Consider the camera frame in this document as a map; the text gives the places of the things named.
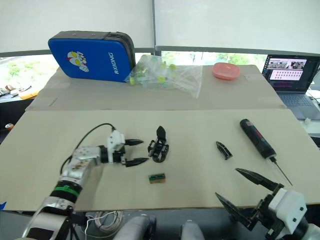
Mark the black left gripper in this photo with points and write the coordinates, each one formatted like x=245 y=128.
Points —
x=119 y=156

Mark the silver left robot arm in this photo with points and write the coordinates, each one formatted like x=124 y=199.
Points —
x=80 y=160

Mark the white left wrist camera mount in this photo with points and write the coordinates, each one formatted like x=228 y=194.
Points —
x=115 y=138

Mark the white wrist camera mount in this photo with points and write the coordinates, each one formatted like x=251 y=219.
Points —
x=115 y=138
x=287 y=207

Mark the dark rounded grey shape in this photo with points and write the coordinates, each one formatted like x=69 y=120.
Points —
x=136 y=228
x=192 y=231

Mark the brown cardboard sheet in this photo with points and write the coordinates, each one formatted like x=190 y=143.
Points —
x=125 y=97

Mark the clear plastic bag with caps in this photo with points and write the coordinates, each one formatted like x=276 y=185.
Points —
x=160 y=75

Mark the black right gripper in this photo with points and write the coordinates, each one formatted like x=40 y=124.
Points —
x=262 y=210

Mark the small green brown screw box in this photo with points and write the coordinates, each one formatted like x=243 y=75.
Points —
x=157 y=178

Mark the black loose gripper body assembly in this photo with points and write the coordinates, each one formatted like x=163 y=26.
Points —
x=158 y=150

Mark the pink plastic dish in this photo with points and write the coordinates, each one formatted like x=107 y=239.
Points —
x=226 y=70

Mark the orange yellow cloth bundle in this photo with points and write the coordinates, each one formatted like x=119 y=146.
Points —
x=28 y=94

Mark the black blue electric screwdriver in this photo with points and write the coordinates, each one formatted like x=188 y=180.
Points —
x=257 y=138

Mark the white roller blind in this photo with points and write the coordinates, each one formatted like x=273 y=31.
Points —
x=75 y=22
x=237 y=22

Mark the open grey laptop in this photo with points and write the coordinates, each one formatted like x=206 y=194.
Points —
x=287 y=75

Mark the blue cartoon print case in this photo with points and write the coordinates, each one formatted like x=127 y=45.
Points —
x=90 y=60

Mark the blue tape scrap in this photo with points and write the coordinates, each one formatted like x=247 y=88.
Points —
x=2 y=204

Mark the small white crumpled object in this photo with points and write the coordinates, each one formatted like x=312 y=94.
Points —
x=307 y=121

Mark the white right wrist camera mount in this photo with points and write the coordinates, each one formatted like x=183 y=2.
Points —
x=287 y=207

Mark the black loose finger piece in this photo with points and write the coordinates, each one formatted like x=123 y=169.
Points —
x=224 y=150

